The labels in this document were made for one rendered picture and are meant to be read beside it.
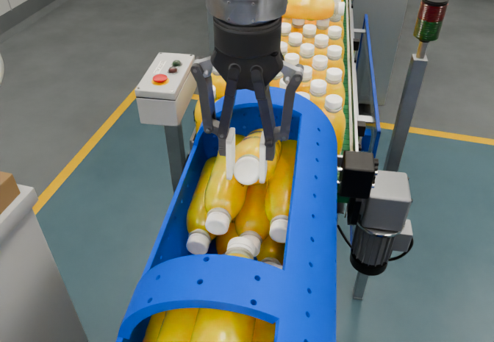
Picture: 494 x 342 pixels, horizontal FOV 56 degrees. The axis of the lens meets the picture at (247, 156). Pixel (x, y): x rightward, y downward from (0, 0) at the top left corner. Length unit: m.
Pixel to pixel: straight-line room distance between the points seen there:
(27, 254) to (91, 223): 1.25
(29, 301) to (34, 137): 1.94
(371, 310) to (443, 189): 0.89
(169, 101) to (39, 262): 0.48
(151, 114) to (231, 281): 0.70
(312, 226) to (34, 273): 0.74
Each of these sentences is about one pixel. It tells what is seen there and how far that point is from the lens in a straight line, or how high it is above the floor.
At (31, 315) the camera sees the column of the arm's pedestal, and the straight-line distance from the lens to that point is 1.25.
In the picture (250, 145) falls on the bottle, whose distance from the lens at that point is 0.68.
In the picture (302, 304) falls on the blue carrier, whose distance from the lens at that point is 0.57.
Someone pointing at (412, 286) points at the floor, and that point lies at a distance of 2.16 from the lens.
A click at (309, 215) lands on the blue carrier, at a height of 1.20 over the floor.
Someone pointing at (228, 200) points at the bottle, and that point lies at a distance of 0.77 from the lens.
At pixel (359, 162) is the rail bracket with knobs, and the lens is 1.08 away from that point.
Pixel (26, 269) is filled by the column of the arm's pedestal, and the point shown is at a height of 0.83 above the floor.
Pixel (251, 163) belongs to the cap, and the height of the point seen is 1.27.
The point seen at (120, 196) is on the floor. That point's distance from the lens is 2.49.
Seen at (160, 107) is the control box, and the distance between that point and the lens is 1.15.
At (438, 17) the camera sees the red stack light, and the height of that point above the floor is 1.22.
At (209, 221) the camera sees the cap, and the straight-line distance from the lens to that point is 0.75.
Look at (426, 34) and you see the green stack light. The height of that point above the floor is 1.18.
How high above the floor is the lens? 1.68
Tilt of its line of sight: 40 degrees down
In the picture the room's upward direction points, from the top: straight up
